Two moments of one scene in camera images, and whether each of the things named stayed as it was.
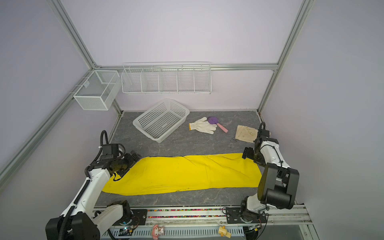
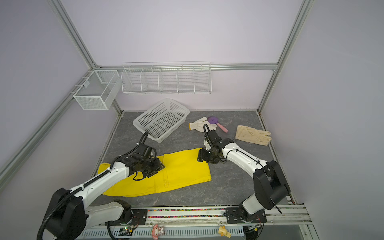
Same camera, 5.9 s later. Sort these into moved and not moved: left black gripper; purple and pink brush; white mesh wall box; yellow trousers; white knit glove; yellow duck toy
Moved: yellow trousers; left black gripper
Not moved: white mesh wall box; yellow duck toy; purple and pink brush; white knit glove
